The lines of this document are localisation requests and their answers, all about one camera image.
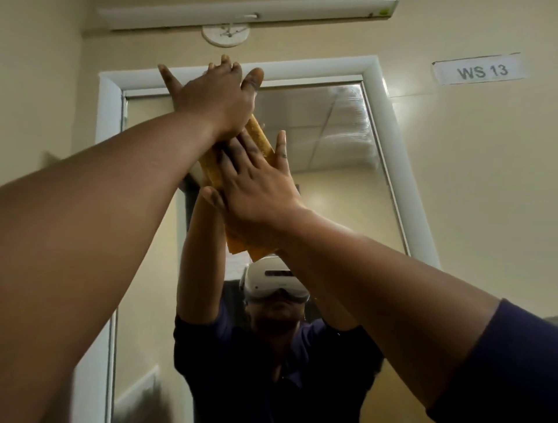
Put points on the person's right hand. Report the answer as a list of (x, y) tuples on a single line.
[(257, 187)]

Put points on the person's left hand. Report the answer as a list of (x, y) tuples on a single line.
[(213, 98)]

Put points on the orange cleaning cloth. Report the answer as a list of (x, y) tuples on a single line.
[(261, 139)]

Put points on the white framed mirror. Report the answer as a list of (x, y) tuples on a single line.
[(362, 196)]

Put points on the person's left forearm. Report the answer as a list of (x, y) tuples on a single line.
[(87, 226)]

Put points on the person's right forearm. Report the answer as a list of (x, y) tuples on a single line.
[(392, 300)]

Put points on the white tube light fixture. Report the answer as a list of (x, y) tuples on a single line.
[(244, 13)]

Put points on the dark blue shirt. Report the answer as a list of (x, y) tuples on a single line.
[(510, 370)]

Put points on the white round wall fitting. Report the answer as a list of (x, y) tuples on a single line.
[(226, 35)]

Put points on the white paper wall sign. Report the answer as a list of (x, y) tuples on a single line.
[(479, 69)]

